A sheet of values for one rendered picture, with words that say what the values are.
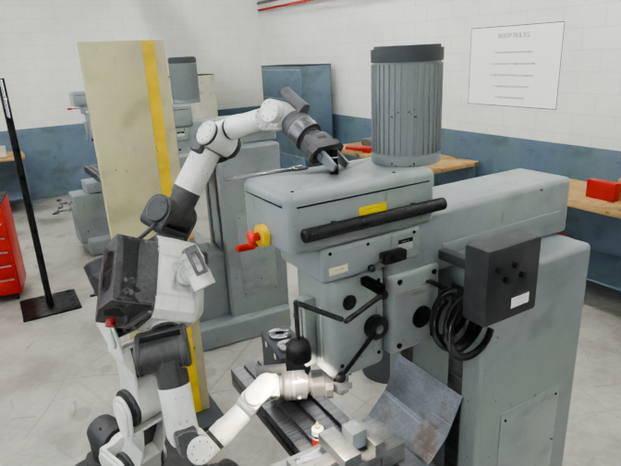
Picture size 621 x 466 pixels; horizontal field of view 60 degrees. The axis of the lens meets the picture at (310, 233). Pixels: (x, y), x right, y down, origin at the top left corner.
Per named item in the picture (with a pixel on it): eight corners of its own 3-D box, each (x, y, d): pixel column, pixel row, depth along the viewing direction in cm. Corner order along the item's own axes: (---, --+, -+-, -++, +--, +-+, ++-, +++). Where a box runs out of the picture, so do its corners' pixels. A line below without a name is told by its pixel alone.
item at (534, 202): (389, 288, 152) (389, 221, 145) (344, 264, 170) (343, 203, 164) (567, 232, 190) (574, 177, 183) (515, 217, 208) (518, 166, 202)
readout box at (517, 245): (487, 330, 136) (493, 253, 129) (460, 317, 143) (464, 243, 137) (539, 309, 145) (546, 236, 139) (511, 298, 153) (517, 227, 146)
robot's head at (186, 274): (187, 296, 156) (201, 288, 150) (172, 264, 157) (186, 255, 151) (204, 288, 161) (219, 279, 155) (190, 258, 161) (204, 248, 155)
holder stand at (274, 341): (283, 401, 202) (279, 355, 196) (263, 373, 221) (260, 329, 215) (312, 393, 207) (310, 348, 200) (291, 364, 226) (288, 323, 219)
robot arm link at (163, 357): (146, 395, 147) (137, 346, 147) (150, 386, 156) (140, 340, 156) (189, 385, 150) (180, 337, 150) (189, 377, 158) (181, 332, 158)
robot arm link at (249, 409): (281, 383, 160) (249, 416, 155) (282, 389, 168) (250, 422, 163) (266, 367, 162) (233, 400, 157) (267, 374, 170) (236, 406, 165)
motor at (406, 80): (401, 170, 145) (402, 44, 134) (358, 160, 161) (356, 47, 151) (455, 160, 154) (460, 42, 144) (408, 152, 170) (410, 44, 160)
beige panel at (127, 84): (145, 455, 315) (72, 41, 242) (129, 419, 348) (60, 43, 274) (227, 423, 340) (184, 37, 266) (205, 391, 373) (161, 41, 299)
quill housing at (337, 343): (334, 385, 151) (330, 281, 141) (298, 353, 168) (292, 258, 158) (387, 363, 160) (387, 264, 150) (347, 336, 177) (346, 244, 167)
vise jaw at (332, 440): (345, 472, 158) (345, 460, 156) (318, 443, 170) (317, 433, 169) (361, 463, 161) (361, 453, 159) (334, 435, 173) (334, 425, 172)
